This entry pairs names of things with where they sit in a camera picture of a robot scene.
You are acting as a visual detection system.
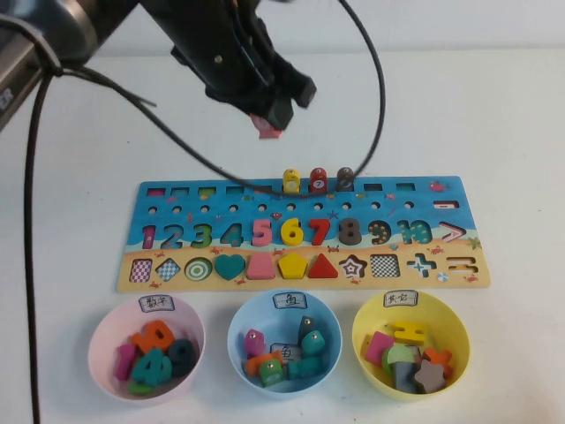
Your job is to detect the teal number four piece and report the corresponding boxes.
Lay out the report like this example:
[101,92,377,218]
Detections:
[131,348,172,385]

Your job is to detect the red number seven piece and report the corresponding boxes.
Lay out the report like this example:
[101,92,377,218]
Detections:
[307,218,332,246]

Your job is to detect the red triangle piece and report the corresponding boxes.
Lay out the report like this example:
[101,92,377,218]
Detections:
[306,253,340,280]

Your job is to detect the teal fish peg piece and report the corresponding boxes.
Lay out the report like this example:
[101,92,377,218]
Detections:
[300,330,327,358]
[285,356,320,381]

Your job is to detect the pink number five piece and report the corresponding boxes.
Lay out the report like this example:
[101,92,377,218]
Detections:
[251,218,275,247]

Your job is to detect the paper label on blue bowl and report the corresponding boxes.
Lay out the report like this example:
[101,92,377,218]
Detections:
[273,291,309,310]

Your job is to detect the dark number nine piece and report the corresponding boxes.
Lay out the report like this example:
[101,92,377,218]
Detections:
[167,337,198,378]

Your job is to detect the pink fish peg piece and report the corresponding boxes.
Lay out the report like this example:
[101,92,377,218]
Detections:
[248,113,283,140]

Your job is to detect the grey star piece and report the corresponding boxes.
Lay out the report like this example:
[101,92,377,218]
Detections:
[412,359,448,394]

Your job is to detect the yellow plastic bowl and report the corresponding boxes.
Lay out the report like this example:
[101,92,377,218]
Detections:
[351,290,471,402]

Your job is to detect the magenta fish peg piece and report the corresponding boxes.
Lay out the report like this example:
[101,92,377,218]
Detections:
[244,329,266,360]

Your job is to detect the orange number piece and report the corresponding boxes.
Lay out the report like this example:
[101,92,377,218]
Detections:
[130,320,174,354]

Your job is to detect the loose paper label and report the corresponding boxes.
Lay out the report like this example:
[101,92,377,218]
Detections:
[269,342,303,364]

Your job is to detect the brown number eight piece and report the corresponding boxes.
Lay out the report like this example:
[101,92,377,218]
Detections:
[338,218,363,246]

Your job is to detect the dark grey block piece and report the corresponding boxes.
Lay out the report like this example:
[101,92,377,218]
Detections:
[392,360,418,391]

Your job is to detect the black looping camera cable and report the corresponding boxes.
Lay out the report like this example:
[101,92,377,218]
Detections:
[56,0,388,190]

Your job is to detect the orange fish peg piece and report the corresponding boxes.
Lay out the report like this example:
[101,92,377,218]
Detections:
[245,352,283,377]

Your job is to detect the dark grey fish peg piece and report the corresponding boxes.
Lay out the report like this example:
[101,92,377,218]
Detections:
[297,315,318,344]

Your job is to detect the yellow pentagon piece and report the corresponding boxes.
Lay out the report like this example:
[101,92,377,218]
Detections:
[276,254,308,280]

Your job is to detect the magenta number one piece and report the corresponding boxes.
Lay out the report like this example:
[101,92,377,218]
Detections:
[115,344,137,381]

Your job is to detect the pink plastic bowl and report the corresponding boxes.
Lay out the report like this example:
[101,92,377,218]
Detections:
[87,295,207,401]

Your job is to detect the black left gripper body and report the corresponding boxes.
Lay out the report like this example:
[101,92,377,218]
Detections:
[152,0,318,110]

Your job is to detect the pink square piece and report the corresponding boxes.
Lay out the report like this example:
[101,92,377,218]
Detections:
[364,330,396,367]

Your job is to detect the yellow number six piece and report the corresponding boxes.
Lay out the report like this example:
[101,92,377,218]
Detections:
[281,217,305,246]

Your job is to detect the yellow fish peg piece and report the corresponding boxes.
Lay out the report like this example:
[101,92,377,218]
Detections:
[282,167,301,193]

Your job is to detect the black hanging arm cable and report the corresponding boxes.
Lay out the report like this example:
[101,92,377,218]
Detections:
[24,72,57,424]

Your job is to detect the colourful wooden puzzle board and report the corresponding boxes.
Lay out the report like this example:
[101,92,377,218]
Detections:
[116,175,492,292]

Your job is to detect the paper label on yellow bowl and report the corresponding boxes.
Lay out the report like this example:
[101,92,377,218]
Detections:
[383,290,418,307]

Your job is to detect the blue plastic bowl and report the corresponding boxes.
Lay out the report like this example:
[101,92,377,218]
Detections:
[227,290,343,394]

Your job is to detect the teal heart piece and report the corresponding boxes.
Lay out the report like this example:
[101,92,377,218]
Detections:
[214,254,246,281]

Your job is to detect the pink trapezoid piece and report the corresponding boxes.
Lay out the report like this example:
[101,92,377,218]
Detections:
[245,254,276,280]

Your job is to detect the green round piece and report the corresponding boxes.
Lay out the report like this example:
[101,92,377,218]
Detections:
[380,343,414,375]

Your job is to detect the grey cable tie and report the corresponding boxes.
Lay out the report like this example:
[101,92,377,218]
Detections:
[0,12,63,77]

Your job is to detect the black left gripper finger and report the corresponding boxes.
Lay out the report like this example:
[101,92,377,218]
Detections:
[263,95,296,132]
[205,87,265,116]

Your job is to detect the brown fish peg piece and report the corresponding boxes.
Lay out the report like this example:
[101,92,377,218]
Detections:
[335,166,356,192]

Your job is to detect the green fish peg piece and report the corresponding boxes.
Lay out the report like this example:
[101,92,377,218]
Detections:
[258,360,283,389]

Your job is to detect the red fish peg piece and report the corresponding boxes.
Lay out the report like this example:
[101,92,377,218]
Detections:
[308,167,328,193]

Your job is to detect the orange plus sign piece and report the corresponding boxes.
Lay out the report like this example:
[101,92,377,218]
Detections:
[421,346,455,380]

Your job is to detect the paper label on pink bowl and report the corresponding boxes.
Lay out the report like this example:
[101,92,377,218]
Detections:
[139,295,175,314]

